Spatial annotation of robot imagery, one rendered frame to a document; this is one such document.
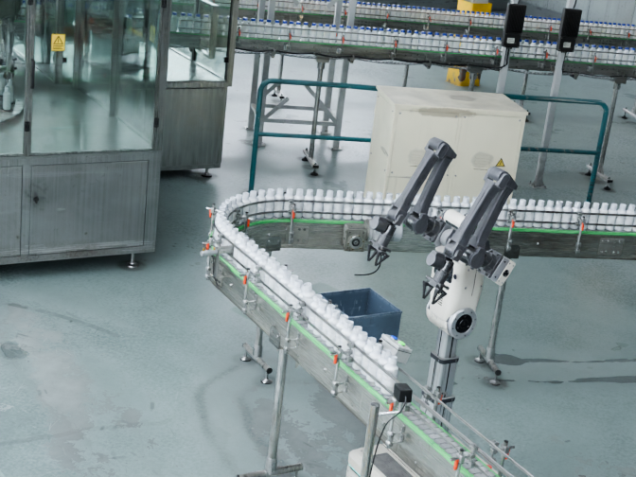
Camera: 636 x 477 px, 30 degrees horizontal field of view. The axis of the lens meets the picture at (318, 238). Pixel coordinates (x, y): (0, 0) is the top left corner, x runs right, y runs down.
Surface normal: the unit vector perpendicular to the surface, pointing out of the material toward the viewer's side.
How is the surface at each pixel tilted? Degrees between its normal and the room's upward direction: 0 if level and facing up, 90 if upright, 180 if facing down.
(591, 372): 0
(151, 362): 0
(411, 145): 90
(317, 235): 90
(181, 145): 90
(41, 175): 90
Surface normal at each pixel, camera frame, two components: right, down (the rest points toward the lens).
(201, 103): 0.48, 0.35
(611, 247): 0.19, 0.36
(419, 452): -0.87, 0.07
